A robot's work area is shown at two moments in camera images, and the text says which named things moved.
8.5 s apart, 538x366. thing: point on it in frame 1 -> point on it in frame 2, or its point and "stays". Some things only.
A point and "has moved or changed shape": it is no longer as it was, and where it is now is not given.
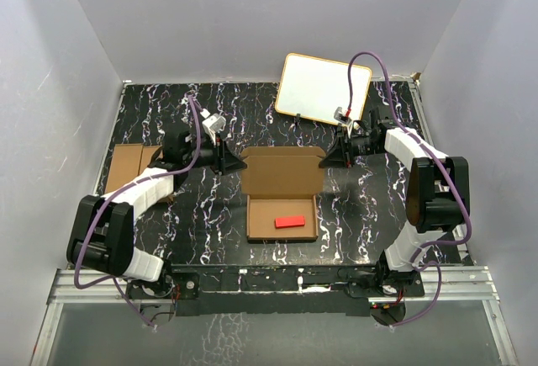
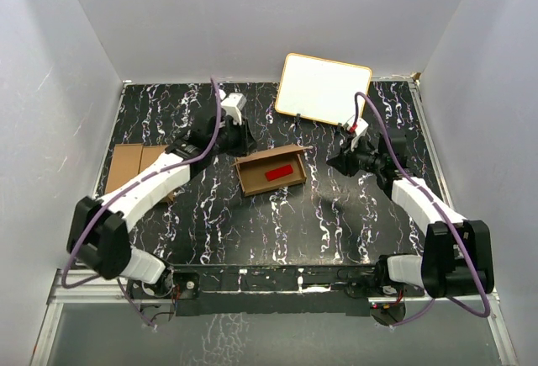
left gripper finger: x=225 y=161 -> x=249 y=145
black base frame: x=283 y=289 stays
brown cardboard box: x=281 y=185 has moved or changed shape
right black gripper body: x=363 y=145 -> x=371 y=161
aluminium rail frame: x=468 y=284 stays
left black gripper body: x=207 y=155 -> x=230 y=141
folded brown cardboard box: x=129 y=159 stays
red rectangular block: x=290 y=221 -> x=276 y=173
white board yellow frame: x=313 y=88 stays
